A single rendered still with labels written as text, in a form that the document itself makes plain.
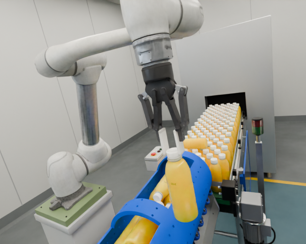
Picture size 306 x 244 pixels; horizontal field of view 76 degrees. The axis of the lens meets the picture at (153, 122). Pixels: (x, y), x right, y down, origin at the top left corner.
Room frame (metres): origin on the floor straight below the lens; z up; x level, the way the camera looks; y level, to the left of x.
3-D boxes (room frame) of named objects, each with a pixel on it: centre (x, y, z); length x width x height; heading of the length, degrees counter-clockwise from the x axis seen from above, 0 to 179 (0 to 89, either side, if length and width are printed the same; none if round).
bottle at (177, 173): (0.48, -0.04, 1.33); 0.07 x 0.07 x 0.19
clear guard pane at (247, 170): (1.41, -0.68, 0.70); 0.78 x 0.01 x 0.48; 151
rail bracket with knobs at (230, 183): (0.93, -0.34, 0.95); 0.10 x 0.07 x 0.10; 61
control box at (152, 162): (1.31, 0.01, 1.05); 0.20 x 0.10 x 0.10; 151
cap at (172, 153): (0.49, -0.04, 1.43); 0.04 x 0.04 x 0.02
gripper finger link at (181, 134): (0.47, -0.07, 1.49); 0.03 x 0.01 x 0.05; 58
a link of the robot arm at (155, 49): (0.49, -0.03, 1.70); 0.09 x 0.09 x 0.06
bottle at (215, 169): (1.03, -0.31, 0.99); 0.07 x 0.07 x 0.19
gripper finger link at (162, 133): (0.50, -0.02, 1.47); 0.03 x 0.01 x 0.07; 148
